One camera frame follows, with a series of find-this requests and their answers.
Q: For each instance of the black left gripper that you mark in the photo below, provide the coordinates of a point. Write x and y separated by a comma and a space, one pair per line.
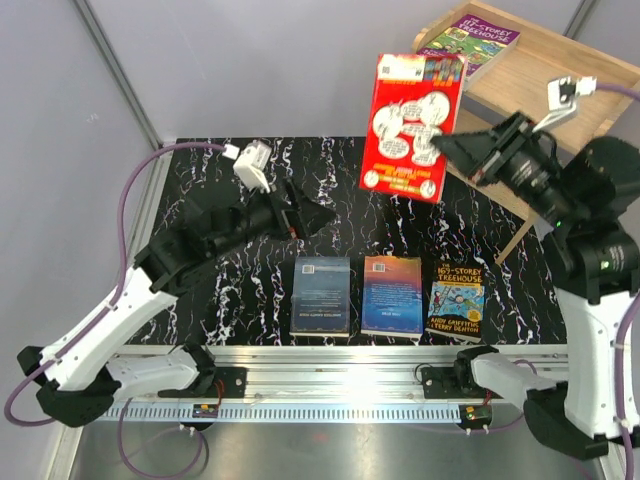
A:
310, 216

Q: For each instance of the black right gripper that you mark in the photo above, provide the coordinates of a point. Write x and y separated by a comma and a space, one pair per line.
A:
481, 154

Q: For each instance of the red comic book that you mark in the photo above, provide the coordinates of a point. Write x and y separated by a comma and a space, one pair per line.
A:
415, 98

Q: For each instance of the grey-blue Nineteen Eighty-Four book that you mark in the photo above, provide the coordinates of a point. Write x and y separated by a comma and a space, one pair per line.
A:
320, 301

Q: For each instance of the purple 117-storey treehouse book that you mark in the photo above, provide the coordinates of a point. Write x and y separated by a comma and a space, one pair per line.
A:
480, 41

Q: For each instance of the blue orange sunset book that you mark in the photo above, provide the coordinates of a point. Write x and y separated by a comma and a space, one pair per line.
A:
392, 297

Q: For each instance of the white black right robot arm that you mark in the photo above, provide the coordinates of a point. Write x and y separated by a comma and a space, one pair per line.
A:
594, 267

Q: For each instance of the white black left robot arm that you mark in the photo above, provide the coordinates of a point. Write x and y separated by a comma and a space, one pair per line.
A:
80, 376

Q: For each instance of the wooden two-tier shelf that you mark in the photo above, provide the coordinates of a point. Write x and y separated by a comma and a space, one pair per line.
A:
519, 80

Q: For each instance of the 169-storey treehouse book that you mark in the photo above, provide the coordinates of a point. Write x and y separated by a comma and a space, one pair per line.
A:
457, 301

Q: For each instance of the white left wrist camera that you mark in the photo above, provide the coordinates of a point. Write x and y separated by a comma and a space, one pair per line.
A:
250, 165

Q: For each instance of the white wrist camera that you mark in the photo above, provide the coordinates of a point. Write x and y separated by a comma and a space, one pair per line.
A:
562, 95
250, 165

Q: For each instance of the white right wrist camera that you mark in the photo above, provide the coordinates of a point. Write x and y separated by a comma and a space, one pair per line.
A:
562, 95

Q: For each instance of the aluminium rail frame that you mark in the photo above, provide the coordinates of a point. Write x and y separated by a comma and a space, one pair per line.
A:
241, 309

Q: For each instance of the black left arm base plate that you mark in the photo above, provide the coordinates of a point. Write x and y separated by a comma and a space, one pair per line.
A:
229, 381

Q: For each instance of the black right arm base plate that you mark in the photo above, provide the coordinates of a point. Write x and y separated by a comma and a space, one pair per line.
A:
442, 383

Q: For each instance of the white slotted cable duct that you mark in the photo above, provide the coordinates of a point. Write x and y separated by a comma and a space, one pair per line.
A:
432, 413

